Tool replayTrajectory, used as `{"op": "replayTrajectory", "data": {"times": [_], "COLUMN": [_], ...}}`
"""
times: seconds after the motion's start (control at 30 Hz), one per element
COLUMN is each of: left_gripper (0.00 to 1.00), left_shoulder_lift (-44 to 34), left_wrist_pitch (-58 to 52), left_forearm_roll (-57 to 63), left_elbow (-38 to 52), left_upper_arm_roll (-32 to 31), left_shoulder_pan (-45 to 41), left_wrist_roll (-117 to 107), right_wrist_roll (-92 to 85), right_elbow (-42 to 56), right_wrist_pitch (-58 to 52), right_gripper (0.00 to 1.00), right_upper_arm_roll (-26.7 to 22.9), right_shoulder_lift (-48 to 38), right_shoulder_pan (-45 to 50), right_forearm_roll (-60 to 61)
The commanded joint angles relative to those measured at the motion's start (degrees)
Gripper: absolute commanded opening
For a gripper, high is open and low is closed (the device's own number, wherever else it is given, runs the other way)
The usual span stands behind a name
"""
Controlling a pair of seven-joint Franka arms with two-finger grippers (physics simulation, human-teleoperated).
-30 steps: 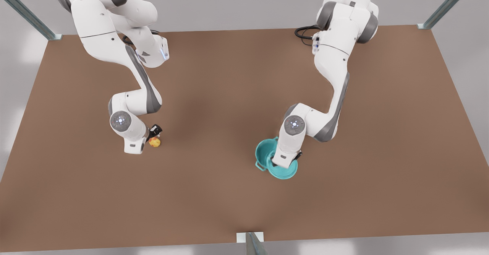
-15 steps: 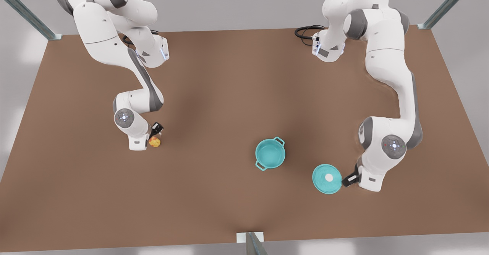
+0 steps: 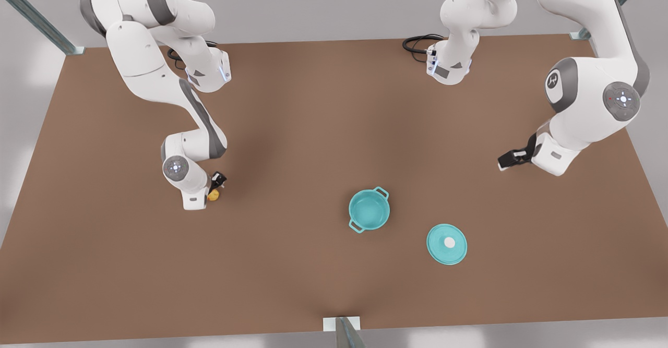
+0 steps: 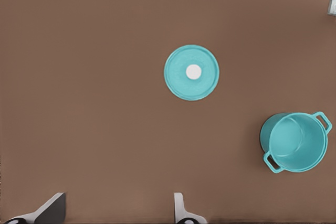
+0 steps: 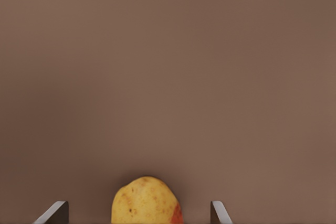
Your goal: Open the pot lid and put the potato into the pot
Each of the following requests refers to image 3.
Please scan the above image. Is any teal pot lid white knob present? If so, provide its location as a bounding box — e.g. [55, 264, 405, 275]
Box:
[426, 224, 468, 266]

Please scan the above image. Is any black right arm cable loop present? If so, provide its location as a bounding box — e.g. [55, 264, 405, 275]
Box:
[167, 40, 219, 71]

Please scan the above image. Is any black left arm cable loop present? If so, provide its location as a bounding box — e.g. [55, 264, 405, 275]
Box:
[402, 34, 445, 64]

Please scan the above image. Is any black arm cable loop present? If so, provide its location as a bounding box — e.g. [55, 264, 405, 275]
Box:
[402, 34, 445, 64]
[167, 40, 219, 71]

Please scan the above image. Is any teal pot with handles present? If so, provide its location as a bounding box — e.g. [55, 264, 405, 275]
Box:
[348, 186, 391, 234]

